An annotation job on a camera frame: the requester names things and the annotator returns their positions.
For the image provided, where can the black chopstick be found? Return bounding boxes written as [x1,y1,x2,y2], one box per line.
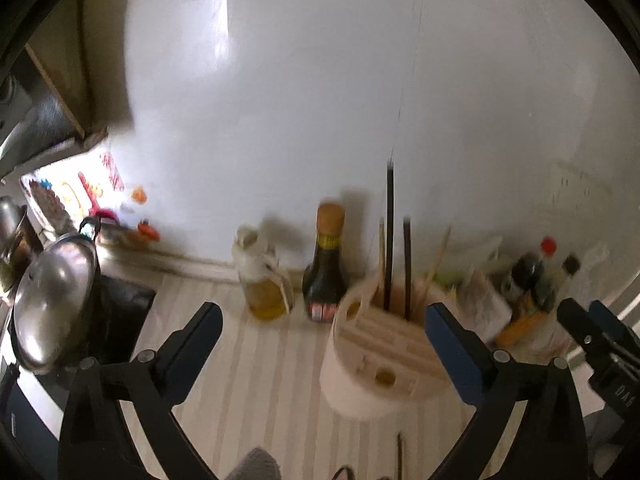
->
[396,432,404,480]

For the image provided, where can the wooden chopstick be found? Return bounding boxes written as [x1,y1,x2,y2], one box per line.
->
[424,226,451,289]

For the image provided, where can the soy sauce bottle red cap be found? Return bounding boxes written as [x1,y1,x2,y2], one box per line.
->
[501,236,558,315]

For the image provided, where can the steel wok lid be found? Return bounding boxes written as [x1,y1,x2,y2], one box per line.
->
[11,234,101,375]

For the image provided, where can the black induction cooker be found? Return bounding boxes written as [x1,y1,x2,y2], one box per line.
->
[1,275,156,413]

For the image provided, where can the person dark trousers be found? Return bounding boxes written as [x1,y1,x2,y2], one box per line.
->
[226,448,282,480]

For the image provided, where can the pink utensil holder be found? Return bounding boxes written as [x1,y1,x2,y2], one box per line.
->
[319,278,449,422]

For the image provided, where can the cat shaped mat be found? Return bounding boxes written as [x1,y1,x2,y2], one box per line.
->
[328,465,396,480]

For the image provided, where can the oil bottle with white cap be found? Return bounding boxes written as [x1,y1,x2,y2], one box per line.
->
[231,226,294,322]

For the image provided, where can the steel kettle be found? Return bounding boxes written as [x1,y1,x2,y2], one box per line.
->
[0,196,29,298]

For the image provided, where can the dark sauce bottle brown cap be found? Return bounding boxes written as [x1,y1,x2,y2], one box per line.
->
[302,202,347,323]

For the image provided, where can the range hood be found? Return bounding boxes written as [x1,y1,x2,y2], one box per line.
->
[0,0,109,181]

